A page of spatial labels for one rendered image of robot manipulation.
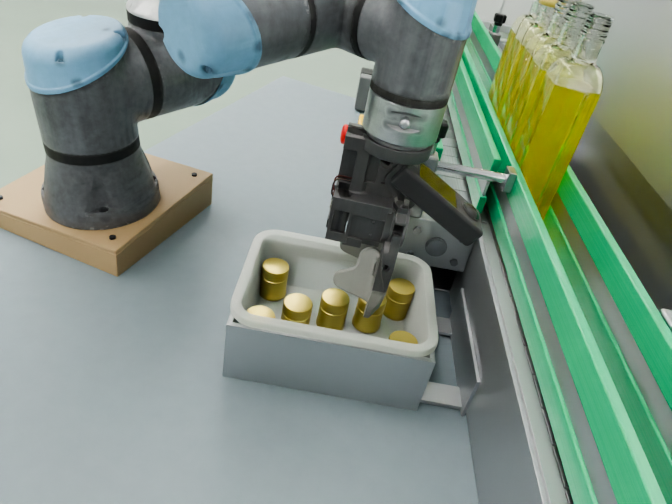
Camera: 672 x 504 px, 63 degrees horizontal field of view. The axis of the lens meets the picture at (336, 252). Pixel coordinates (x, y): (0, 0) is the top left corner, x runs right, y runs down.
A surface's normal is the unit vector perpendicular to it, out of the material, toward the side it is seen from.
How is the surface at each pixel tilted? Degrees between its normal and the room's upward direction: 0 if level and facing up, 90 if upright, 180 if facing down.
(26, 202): 5
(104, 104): 89
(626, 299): 90
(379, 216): 90
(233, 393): 0
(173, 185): 5
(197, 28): 95
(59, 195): 76
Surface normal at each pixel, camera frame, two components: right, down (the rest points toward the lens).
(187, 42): -0.66, 0.41
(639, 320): -0.98, -0.18
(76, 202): -0.05, 0.34
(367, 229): -0.11, 0.56
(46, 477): 0.17, -0.80
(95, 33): 0.01, -0.73
